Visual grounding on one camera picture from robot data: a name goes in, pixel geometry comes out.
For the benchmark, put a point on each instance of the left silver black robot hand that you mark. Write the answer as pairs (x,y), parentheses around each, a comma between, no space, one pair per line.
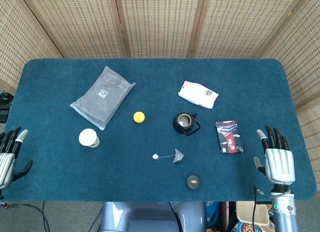
(6,164)

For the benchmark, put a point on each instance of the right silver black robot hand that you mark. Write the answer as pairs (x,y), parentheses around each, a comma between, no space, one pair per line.
(280,164)

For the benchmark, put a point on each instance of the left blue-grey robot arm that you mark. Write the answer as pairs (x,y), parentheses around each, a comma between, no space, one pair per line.
(1,195)

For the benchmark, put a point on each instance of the blue bag under table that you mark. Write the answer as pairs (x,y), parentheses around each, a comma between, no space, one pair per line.
(212,212)

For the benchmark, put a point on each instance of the small black round lid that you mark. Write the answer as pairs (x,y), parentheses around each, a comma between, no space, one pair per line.
(193,182)

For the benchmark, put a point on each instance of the grey package in plastic bag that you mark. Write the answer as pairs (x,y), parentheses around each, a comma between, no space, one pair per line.
(102,99)

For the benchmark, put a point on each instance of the beige takeaway box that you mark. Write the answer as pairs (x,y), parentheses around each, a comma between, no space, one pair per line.
(252,212)

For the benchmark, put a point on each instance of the black equipment beside table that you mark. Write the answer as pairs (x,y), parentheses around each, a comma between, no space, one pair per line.
(5,109)

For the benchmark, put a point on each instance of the colourful snack box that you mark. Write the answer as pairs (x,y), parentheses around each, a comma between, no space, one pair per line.
(250,228)

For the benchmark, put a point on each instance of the white floral paper cup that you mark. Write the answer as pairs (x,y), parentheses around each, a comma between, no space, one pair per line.
(87,137)

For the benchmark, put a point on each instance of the white tissue pack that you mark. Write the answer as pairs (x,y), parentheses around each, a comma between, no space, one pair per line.
(197,94)

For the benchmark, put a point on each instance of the blue-grey robot torso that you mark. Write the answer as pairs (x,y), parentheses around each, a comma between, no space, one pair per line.
(150,217)

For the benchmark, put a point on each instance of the yellow ball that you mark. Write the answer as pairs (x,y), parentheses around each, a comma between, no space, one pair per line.
(139,117)

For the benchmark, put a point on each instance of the blue table cloth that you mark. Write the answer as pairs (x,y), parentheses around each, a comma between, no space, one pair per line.
(150,76)

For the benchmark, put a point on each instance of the woven wooden folding screen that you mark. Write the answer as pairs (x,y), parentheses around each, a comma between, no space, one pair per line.
(160,21)

